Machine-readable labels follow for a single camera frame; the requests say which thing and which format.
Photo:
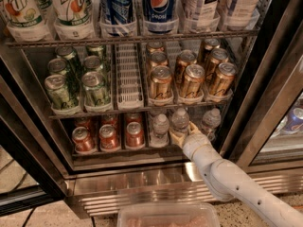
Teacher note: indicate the middle left green can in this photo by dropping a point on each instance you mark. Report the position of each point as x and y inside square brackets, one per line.
[62, 67]

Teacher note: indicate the front left green can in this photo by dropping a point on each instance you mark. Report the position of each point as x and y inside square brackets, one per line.
[63, 95]

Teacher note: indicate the steel fridge bottom grille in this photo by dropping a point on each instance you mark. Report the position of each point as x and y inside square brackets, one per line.
[104, 193]

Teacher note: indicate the front middle gold can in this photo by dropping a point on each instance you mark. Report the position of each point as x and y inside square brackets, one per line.
[190, 89]

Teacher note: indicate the white empty shelf tray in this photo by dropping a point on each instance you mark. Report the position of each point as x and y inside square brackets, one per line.
[129, 92]

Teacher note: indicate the middle right gold can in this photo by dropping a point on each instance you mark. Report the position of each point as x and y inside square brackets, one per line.
[216, 56]

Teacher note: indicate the middle right green can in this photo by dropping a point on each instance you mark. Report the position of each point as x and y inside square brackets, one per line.
[95, 63]

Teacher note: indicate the front left gold can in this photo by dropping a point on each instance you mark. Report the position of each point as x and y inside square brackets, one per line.
[160, 85]

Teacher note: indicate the blue can behind glass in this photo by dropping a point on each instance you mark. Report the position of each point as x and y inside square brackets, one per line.
[294, 121]

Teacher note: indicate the pepsi bottle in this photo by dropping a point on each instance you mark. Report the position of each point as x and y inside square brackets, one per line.
[118, 17]
[159, 16]

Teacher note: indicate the front middle red can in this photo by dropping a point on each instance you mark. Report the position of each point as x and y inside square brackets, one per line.
[108, 139]

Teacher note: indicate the right pepsi bottle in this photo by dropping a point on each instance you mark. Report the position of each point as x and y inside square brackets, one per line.
[159, 16]

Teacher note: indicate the left tea bottle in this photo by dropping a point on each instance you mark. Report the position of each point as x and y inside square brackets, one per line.
[198, 16]

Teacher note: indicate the right 7up bottle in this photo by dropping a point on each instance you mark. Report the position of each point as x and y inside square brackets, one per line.
[74, 20]

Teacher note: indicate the left pepsi bottle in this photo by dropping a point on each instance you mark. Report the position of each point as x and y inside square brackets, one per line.
[118, 17]

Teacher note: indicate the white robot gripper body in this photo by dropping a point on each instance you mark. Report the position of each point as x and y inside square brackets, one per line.
[193, 143]

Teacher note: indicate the middle left gold can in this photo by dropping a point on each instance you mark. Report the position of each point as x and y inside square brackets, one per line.
[157, 58]

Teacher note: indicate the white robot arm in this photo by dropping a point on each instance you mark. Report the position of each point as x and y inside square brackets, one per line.
[226, 181]

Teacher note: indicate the clear plastic food container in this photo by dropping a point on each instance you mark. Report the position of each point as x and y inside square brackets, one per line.
[163, 214]

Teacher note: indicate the front right gold can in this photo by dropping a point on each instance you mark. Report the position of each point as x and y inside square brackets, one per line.
[222, 79]

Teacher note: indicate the left 7up bottle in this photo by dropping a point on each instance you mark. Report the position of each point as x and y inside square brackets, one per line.
[28, 19]

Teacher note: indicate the clear water bottle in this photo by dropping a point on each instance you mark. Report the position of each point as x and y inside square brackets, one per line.
[159, 131]
[180, 121]
[211, 120]

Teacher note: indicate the middle centre gold can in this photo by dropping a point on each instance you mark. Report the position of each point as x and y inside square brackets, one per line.
[183, 60]

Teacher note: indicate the red can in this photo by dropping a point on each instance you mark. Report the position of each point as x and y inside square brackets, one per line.
[84, 143]
[134, 136]
[108, 139]

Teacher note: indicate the front right green can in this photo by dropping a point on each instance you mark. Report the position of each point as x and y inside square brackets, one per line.
[97, 94]

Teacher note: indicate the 7up bottle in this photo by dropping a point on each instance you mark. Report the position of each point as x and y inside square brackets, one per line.
[28, 19]
[74, 20]

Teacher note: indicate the glass fridge door right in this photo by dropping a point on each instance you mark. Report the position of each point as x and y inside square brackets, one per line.
[270, 85]

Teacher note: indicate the front right red can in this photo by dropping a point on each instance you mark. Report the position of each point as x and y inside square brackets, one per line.
[134, 136]

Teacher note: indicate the gold can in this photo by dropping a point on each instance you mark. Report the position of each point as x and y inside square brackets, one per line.
[216, 56]
[157, 58]
[160, 85]
[222, 79]
[183, 60]
[190, 89]

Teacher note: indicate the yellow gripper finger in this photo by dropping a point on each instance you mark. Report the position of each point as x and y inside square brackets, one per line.
[177, 138]
[193, 129]

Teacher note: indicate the front left red can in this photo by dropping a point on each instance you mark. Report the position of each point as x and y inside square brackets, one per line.
[84, 143]

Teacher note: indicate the green can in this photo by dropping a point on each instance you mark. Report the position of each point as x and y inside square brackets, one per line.
[63, 95]
[95, 63]
[62, 67]
[97, 94]

